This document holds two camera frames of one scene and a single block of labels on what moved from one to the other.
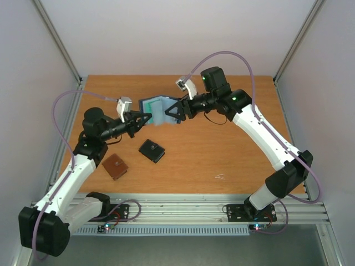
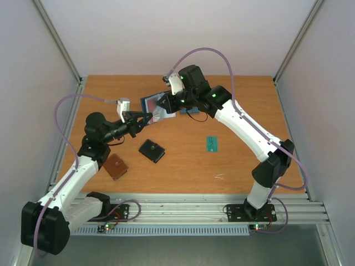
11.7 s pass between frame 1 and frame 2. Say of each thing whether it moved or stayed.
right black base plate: stayed
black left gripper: stayed
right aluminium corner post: stayed
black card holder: stayed
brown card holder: stayed
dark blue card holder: moved
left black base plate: stayed
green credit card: moved
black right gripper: moved
